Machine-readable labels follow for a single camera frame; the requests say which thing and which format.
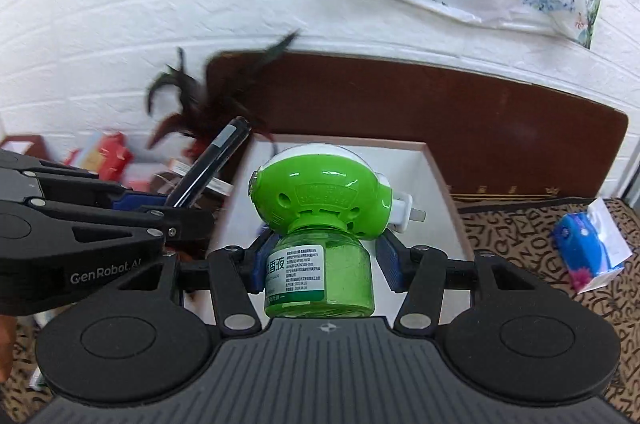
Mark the brown wooden box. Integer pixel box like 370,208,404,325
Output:
0,134,49,161

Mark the patterned brown blanket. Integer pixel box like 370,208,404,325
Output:
0,196,640,424

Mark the white cardboard box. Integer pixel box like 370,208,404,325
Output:
182,133,476,325

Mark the green mosquito repellent heater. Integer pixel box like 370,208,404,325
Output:
249,143,428,320

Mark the dark feather duster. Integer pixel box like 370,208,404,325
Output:
145,28,301,159

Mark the blue tissue pack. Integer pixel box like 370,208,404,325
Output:
552,198,632,295

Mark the brown wooden headboard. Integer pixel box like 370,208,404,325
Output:
205,48,630,205

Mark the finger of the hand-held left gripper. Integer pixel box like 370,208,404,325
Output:
0,149,169,211
0,199,216,315

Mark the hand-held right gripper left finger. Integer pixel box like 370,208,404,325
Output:
100,231,273,337

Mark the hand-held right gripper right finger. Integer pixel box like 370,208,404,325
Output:
377,234,546,336

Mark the black pen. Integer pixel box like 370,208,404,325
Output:
167,116,252,208

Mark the red box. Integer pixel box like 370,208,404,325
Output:
97,133,134,181

